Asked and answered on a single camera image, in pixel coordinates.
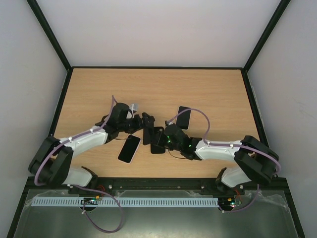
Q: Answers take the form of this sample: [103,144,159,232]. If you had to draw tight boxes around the beige phone case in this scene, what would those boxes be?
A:
[176,106,193,130]

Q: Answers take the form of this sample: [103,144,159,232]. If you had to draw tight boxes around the pink phone case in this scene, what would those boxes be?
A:
[117,134,142,164]

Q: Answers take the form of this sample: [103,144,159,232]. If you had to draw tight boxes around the black metal frame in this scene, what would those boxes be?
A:
[7,0,305,238]

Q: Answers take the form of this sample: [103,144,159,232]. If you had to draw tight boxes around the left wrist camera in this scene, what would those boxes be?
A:
[127,103,139,118]

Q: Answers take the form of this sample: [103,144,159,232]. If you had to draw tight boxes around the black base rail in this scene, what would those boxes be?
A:
[23,177,290,197]

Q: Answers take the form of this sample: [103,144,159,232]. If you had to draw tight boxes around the black phone face down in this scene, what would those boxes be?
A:
[143,125,154,145]

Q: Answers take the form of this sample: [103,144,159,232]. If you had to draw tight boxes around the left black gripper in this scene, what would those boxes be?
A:
[118,113,155,134]

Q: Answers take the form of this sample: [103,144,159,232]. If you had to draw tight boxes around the white slotted cable duct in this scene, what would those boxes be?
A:
[31,197,218,208]

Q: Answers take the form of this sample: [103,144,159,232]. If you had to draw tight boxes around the black phone case with cutout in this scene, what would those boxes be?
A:
[150,126,165,154]

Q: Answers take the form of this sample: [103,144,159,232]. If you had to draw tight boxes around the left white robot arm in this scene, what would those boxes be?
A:
[28,103,155,188]

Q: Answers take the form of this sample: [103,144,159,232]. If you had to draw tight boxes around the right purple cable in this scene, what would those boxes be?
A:
[167,108,282,213]

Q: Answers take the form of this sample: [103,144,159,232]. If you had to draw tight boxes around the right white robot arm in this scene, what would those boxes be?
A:
[156,123,281,194]

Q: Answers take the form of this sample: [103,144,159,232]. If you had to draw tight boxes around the black smartphone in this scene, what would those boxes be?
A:
[117,135,141,163]

